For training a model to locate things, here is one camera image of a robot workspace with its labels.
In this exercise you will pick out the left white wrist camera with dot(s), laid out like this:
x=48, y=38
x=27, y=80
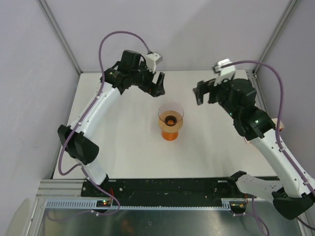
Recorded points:
x=152, y=60

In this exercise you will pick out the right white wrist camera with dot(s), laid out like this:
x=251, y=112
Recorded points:
x=223, y=71

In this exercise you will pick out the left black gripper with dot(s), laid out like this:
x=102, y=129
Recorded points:
x=150, y=87

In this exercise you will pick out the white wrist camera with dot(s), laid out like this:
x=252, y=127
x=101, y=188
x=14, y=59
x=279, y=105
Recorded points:
x=152, y=60
x=223, y=71

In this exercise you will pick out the orange glass flask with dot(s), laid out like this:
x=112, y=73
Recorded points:
x=169, y=135

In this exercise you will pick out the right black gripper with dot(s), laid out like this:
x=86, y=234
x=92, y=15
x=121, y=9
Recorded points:
x=203, y=88

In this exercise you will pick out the right aluminium frame post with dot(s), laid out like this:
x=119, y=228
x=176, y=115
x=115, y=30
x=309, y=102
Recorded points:
x=279, y=28

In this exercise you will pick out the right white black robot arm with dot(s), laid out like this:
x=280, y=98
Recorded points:
x=289, y=195

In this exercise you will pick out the aluminium frame post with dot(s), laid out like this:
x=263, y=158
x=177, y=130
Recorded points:
x=47, y=12
x=279, y=28

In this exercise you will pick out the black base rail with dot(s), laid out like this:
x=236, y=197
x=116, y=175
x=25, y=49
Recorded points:
x=171, y=192

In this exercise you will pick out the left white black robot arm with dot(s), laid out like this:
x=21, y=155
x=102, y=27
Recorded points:
x=133, y=69

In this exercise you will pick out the left aluminium frame post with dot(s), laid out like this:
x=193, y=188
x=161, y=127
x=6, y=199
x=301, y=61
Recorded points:
x=47, y=12

